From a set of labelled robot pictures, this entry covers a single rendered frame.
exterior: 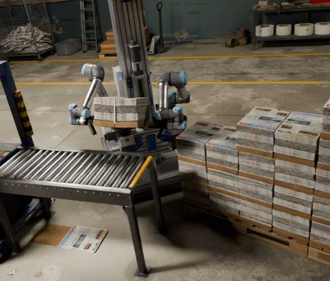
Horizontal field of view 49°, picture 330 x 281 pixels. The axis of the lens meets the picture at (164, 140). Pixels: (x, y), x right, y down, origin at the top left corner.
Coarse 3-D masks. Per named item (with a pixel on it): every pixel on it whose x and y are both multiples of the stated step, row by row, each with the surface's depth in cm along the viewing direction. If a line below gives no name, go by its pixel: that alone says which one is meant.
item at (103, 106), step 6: (96, 102) 290; (102, 102) 289; (108, 102) 287; (96, 108) 291; (102, 108) 290; (108, 108) 288; (96, 114) 292; (102, 114) 291; (108, 114) 289; (102, 120) 291; (108, 120) 289; (102, 126) 292
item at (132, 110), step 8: (120, 104) 284; (128, 104) 282; (136, 104) 282; (144, 104) 296; (120, 112) 285; (128, 112) 283; (136, 112) 282; (144, 112) 296; (120, 120) 286; (128, 120) 284; (136, 120) 282
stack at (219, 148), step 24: (192, 144) 307; (216, 144) 295; (192, 168) 319; (240, 168) 289; (264, 168) 276; (288, 168) 263; (312, 168) 253; (192, 192) 334; (216, 192) 315; (240, 192) 300; (264, 192) 284; (288, 192) 272; (216, 216) 328; (264, 216) 296; (288, 216) 282; (264, 240) 307; (288, 240) 292
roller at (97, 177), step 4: (112, 156) 303; (116, 156) 306; (108, 160) 298; (112, 160) 300; (104, 164) 293; (108, 164) 294; (104, 168) 289; (100, 172) 283; (104, 172) 287; (96, 176) 279; (100, 176) 281; (92, 180) 274; (96, 180) 276; (88, 184) 270; (92, 184) 271
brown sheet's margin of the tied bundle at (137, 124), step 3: (144, 120) 296; (147, 120) 303; (120, 123) 286; (123, 123) 285; (126, 123) 285; (129, 123) 284; (132, 123) 283; (135, 123) 282; (138, 123) 284; (141, 123) 290; (144, 123) 296; (120, 126) 286; (123, 126) 286; (126, 126) 285; (129, 126) 284; (132, 126) 283; (135, 126) 283; (138, 126) 285; (141, 126) 290
